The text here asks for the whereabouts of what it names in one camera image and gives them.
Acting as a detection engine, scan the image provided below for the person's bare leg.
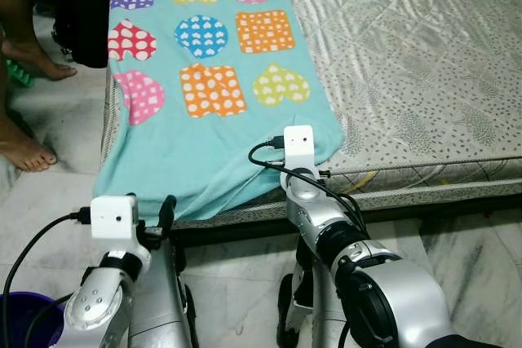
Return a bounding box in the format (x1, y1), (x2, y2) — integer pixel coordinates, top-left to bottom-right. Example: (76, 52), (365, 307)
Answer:
(0, 108), (59, 173)
(0, 0), (79, 81)

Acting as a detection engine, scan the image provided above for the silver left robot leg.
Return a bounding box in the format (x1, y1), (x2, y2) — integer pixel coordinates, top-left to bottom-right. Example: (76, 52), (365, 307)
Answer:
(129, 234), (200, 348)

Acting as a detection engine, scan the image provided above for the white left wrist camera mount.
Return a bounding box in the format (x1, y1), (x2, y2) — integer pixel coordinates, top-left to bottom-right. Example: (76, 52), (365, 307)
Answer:
(89, 194), (153, 264)

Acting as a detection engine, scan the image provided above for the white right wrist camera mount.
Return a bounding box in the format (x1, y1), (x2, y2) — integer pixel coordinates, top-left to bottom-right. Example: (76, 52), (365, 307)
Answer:
(281, 125), (318, 174)

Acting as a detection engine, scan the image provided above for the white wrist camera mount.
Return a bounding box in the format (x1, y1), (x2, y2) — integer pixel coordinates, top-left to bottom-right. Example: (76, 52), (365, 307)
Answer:
(281, 125), (318, 174)
(89, 194), (153, 264)

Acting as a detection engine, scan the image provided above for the grey quilted mattress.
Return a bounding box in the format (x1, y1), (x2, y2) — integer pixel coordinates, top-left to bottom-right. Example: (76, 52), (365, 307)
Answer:
(273, 0), (522, 190)

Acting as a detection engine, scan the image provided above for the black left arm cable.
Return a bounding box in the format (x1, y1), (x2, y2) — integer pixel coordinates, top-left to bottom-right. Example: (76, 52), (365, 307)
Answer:
(0, 208), (92, 348)

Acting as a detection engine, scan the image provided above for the green plastic object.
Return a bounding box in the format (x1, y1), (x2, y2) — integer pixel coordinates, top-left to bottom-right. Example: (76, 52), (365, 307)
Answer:
(5, 58), (36, 90)

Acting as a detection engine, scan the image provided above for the purple plastic bucket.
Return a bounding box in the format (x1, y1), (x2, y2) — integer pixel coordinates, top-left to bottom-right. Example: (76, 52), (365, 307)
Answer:
(0, 291), (66, 348)

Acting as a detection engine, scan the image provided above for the black bag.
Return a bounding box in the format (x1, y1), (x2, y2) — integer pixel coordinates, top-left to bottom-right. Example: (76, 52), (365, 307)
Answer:
(51, 0), (113, 69)

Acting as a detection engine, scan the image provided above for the teal mat with coloured dots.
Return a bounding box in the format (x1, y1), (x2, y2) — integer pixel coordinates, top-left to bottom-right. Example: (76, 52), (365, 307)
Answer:
(92, 0), (345, 223)

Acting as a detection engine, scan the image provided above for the grey patterned bed base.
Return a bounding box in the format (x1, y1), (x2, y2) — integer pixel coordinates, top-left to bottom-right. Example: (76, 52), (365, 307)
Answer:
(171, 175), (522, 231)

